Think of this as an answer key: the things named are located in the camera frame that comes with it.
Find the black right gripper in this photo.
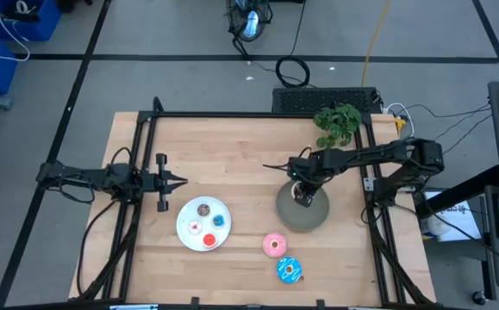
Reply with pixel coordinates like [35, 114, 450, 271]
[289, 157, 326, 208]

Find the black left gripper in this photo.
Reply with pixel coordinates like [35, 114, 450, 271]
[140, 153, 189, 213]

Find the grey round plate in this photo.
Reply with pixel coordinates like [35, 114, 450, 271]
[275, 179, 331, 233]

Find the white round plate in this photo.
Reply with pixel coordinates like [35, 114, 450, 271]
[175, 195, 233, 253]

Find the large pink frosted donut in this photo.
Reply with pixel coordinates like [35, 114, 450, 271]
[261, 232, 289, 259]

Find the green leafy plant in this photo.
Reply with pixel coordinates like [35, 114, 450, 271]
[312, 102, 363, 151]

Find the large blue frosted donut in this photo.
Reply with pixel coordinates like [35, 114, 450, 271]
[275, 256, 303, 285]

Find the black perforated computer case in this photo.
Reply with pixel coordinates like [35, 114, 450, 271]
[271, 86, 383, 115]

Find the white round cup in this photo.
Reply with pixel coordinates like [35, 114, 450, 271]
[425, 214, 451, 236]

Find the white paper sheet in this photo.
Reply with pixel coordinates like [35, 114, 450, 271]
[421, 191, 483, 242]

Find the black desk support bar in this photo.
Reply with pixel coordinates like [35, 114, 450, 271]
[415, 165, 499, 220]

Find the black floor fan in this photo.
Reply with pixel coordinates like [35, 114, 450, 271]
[226, 0, 273, 59]

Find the blue bin with black items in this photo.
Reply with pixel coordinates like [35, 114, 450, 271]
[0, 0, 63, 43]

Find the black metal table frame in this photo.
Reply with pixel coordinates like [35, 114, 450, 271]
[76, 96, 435, 309]

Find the white looped power cable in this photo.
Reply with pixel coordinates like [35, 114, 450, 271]
[382, 102, 416, 143]

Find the black coiled floor cable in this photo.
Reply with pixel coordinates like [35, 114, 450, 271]
[274, 0, 311, 89]

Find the thin black cable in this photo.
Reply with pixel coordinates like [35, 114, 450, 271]
[403, 102, 491, 120]
[441, 114, 491, 155]

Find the yellow floor cable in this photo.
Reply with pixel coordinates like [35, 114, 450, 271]
[360, 0, 392, 87]

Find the white cable over bins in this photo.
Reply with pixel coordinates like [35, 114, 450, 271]
[0, 0, 31, 62]

